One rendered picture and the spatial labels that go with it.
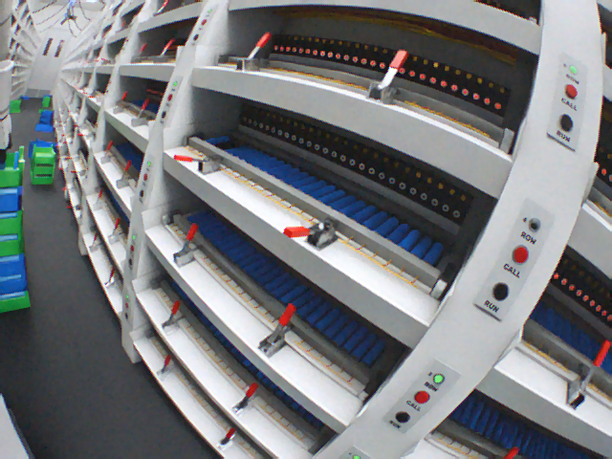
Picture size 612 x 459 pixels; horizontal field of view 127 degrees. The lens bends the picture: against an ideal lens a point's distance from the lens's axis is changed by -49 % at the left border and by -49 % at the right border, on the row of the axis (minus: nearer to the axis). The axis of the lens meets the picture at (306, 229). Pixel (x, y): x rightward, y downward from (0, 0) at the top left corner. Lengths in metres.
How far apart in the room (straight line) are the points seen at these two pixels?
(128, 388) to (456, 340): 0.91
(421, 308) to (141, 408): 0.83
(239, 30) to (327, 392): 0.75
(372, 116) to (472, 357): 0.30
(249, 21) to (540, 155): 0.65
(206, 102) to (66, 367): 0.90
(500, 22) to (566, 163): 0.19
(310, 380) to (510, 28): 0.57
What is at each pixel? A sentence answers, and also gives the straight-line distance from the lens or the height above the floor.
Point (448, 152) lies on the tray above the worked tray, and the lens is 0.33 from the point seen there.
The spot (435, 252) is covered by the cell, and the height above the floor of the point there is 0.77.
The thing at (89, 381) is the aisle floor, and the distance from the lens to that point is 1.01.
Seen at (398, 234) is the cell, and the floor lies 0.77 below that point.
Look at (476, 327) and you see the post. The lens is 0.33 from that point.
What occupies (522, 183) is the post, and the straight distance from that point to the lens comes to 0.32.
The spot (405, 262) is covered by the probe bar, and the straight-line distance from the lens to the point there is 0.37.
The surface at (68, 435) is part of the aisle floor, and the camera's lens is 0.93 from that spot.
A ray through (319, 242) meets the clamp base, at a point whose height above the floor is 0.73.
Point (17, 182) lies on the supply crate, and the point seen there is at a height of 0.50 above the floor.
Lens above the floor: 0.83
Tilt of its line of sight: 16 degrees down
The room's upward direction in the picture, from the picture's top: 23 degrees clockwise
